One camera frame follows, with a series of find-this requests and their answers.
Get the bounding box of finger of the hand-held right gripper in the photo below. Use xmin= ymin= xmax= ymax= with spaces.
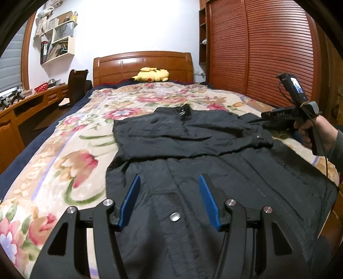
xmin=260 ymin=111 xmax=276 ymax=128

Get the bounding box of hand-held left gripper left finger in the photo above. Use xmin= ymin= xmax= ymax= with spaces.
xmin=30 ymin=174 xmax=141 ymax=279

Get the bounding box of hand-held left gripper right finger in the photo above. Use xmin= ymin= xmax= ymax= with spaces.
xmin=198 ymin=174 xmax=313 ymax=279

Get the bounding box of black jacket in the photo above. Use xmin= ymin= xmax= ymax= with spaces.
xmin=105 ymin=106 xmax=338 ymax=279

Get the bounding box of person's right forearm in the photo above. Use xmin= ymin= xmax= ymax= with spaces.
xmin=328 ymin=128 xmax=343 ymax=168

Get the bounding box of person's right hand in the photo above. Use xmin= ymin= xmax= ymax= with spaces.
xmin=294 ymin=116 xmax=338 ymax=151

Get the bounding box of wooden louvered wardrobe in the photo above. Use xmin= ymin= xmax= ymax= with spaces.
xmin=199 ymin=0 xmax=322 ymax=114

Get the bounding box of floral blanket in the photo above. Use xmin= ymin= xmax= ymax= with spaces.
xmin=0 ymin=82 xmax=339 ymax=279

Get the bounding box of yellow plush toy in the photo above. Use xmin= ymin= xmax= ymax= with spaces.
xmin=130 ymin=67 xmax=169 ymax=82

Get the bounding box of dark wooden chair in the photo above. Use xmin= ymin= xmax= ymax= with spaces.
xmin=58 ymin=69 xmax=93 ymax=108

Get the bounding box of wooden bed headboard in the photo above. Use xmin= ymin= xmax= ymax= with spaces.
xmin=93 ymin=51 xmax=194 ymax=88

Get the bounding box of wooden desk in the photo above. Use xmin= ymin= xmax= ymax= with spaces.
xmin=0 ymin=83 xmax=71 ymax=175

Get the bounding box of row of books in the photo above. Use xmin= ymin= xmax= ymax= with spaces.
xmin=40 ymin=40 xmax=69 ymax=63

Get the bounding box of window with grey blinds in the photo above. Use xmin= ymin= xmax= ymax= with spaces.
xmin=0 ymin=12 xmax=36 ymax=94

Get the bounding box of grey paper bag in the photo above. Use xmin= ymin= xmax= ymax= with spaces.
xmin=53 ymin=23 xmax=74 ymax=42

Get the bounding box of hanging beige plush toy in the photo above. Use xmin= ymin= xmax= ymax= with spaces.
xmin=35 ymin=0 xmax=59 ymax=37

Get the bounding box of white wall shelf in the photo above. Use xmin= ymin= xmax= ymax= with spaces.
xmin=33 ymin=11 xmax=79 ymax=65

